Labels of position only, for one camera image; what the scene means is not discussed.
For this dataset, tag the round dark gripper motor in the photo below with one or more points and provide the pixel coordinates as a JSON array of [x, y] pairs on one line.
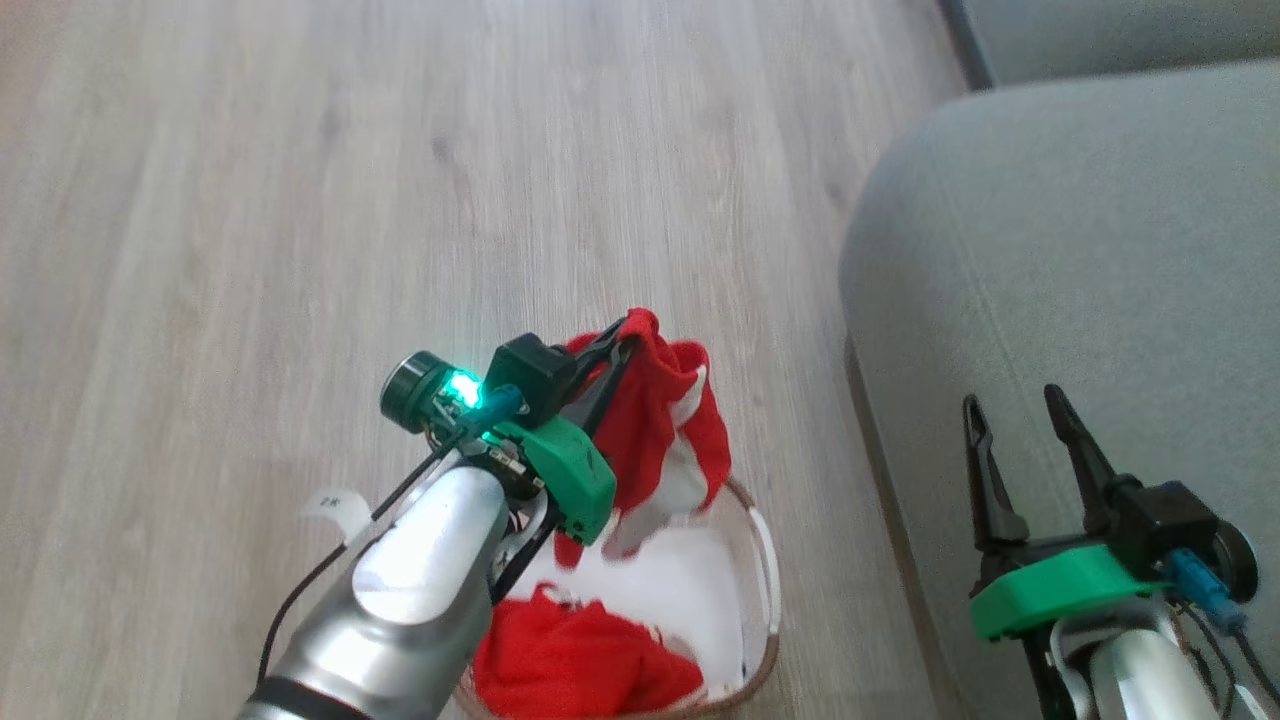
[[1238, 560], [412, 392]]

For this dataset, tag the round dark right gripper motor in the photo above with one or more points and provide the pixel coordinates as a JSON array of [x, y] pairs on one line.
[[1238, 560]]

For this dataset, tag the white basket liner sheet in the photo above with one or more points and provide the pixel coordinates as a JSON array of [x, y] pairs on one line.
[[690, 590]]

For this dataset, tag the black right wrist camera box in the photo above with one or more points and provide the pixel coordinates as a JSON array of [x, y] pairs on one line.
[[1165, 525]]

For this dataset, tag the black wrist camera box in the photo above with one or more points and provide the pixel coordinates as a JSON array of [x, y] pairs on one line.
[[1165, 525], [530, 378]]

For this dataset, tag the grey sofa side section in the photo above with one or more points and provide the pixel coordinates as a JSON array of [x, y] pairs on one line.
[[1120, 30]]

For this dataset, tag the cream laundry basket brown rim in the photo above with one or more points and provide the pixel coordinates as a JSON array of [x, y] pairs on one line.
[[768, 580]]

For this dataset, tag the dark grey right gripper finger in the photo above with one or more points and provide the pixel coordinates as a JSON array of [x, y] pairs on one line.
[[990, 480], [1085, 450]]

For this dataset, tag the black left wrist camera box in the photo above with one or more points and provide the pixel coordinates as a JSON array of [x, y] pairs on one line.
[[530, 378]]

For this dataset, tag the plain red garment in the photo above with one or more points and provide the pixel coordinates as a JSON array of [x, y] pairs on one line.
[[570, 660]]

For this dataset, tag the red white striped garment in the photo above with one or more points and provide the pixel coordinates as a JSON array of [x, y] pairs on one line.
[[650, 440]]

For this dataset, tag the grey sofa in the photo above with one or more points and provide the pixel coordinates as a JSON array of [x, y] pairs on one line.
[[1100, 250]]

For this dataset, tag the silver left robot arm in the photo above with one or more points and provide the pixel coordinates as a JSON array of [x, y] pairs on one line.
[[420, 580]]

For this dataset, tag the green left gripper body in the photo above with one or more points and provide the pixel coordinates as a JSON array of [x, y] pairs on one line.
[[570, 475]]

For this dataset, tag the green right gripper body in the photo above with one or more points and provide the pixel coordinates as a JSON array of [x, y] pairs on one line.
[[1060, 590]]

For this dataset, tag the round dark left gripper motor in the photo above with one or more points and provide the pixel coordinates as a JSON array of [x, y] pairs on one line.
[[412, 392]]

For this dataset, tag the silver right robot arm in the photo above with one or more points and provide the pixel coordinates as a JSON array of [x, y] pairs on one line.
[[1150, 670]]

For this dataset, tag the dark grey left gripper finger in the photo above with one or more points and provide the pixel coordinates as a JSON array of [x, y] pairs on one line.
[[610, 385], [600, 342]]

